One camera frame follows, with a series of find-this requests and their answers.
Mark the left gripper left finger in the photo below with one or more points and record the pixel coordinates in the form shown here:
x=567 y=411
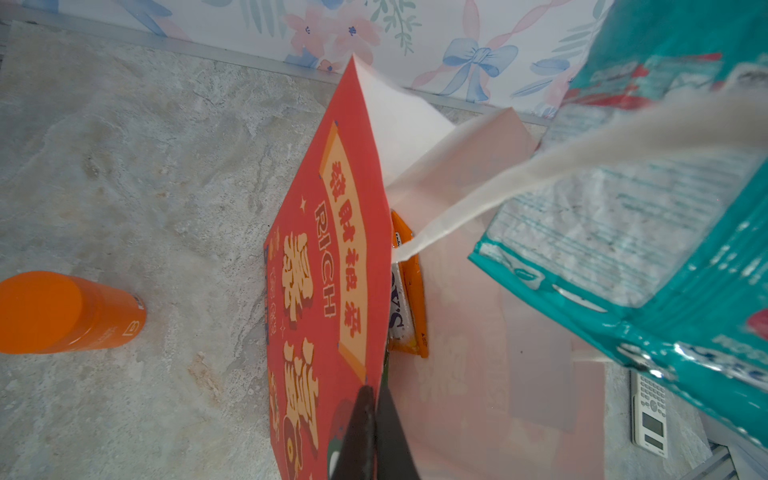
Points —
x=356 y=458

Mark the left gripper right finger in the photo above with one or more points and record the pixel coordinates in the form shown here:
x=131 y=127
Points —
x=394 y=460

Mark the red paper gift bag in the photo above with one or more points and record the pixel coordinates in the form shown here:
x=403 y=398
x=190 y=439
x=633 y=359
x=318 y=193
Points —
x=429 y=365

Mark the orange Fox's fruits candy bag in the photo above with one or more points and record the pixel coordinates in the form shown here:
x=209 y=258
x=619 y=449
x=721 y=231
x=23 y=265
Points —
x=408 y=329

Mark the teal candy bag back side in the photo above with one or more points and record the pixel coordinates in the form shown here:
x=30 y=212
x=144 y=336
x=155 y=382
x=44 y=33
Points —
x=660 y=266

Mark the white calculator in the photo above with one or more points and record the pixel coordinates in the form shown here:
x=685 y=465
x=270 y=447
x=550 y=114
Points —
x=648 y=412

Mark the orange plastic bottle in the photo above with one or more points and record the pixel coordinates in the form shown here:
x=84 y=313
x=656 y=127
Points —
x=46 y=312

